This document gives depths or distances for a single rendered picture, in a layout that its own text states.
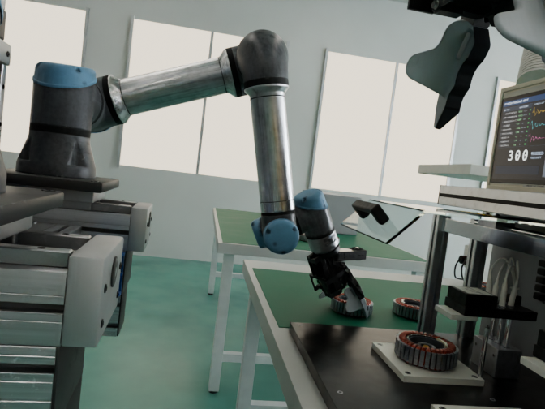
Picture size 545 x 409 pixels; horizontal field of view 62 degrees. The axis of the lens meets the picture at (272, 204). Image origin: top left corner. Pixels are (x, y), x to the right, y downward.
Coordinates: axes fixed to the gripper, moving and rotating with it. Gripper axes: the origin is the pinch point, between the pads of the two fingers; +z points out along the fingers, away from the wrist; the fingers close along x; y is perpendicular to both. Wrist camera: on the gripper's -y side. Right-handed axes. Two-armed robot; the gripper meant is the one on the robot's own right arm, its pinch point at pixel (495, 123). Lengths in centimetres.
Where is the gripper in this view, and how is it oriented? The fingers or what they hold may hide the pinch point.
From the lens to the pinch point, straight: 40.0
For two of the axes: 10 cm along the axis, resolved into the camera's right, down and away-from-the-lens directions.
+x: 1.8, 0.9, -9.8
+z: -1.2, 9.9, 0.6
